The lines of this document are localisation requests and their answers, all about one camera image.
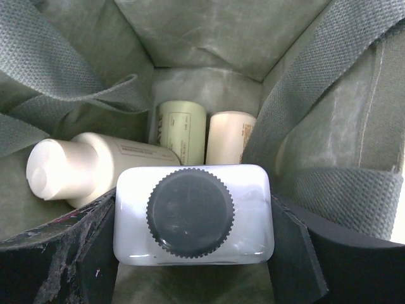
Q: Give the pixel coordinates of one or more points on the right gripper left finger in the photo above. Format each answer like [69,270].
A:
[67,260]

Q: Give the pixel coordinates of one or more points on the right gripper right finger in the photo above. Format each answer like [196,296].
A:
[318,261]

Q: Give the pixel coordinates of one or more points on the beige bottle white cap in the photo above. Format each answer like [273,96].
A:
[83,169]

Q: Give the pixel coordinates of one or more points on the clear bottle black cap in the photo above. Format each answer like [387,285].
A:
[202,215]

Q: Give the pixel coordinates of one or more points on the cream bottle with label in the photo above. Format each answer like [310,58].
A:
[229,132]

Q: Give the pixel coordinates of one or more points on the green bottle white cap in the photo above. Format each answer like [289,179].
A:
[182,129]

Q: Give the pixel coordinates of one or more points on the green canvas bag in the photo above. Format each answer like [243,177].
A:
[324,78]

